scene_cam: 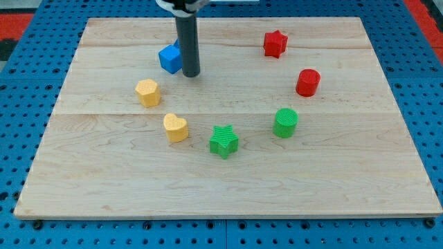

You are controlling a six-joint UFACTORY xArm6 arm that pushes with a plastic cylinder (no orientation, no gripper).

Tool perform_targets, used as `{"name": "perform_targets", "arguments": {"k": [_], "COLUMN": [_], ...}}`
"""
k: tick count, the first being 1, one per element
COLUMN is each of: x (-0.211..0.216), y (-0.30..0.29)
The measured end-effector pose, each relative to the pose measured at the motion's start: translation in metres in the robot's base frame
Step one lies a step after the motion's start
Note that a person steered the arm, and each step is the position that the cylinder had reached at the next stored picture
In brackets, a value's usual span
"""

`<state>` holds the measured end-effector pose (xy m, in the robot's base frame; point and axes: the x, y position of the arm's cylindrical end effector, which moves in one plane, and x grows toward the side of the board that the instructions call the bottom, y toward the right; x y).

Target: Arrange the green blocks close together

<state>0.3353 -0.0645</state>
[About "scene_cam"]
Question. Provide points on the green star block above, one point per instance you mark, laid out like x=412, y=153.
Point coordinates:
x=224, y=141

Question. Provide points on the yellow heart block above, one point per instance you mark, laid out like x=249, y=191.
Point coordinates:
x=176, y=128

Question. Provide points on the green cylinder block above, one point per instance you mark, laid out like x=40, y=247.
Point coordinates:
x=285, y=123

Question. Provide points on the light wooden board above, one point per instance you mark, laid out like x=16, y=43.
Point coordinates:
x=104, y=156

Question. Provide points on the yellow hexagon block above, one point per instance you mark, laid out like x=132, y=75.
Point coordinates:
x=148, y=93

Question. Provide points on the blue cube block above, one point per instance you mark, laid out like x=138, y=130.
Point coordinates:
x=170, y=58

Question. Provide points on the red cylinder block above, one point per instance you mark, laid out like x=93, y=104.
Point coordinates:
x=307, y=83

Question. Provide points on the red star block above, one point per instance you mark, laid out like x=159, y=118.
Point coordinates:
x=275, y=44

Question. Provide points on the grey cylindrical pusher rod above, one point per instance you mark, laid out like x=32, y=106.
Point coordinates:
x=188, y=44

